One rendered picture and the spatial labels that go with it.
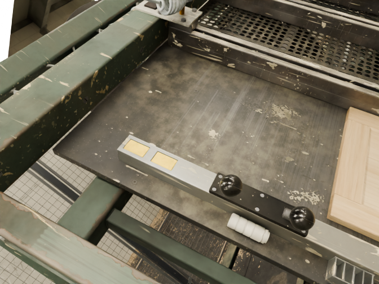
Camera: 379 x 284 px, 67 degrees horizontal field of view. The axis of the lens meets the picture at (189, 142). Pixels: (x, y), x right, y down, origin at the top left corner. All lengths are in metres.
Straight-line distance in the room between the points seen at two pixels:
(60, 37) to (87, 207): 0.89
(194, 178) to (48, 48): 0.93
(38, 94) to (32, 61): 0.59
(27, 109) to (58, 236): 0.28
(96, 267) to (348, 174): 0.57
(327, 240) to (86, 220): 0.48
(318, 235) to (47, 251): 0.48
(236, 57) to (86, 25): 0.79
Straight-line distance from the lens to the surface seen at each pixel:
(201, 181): 0.60
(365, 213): 0.72
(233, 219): 0.58
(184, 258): 0.63
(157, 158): 0.63
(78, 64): 0.78
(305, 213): 0.48
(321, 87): 0.91
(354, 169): 0.78
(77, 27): 1.45
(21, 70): 1.27
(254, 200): 0.59
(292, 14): 1.26
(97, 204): 0.67
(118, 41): 0.85
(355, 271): 0.65
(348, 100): 0.93
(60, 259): 0.55
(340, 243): 0.63
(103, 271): 0.52
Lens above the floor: 1.74
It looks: 13 degrees down
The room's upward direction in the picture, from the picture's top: 47 degrees counter-clockwise
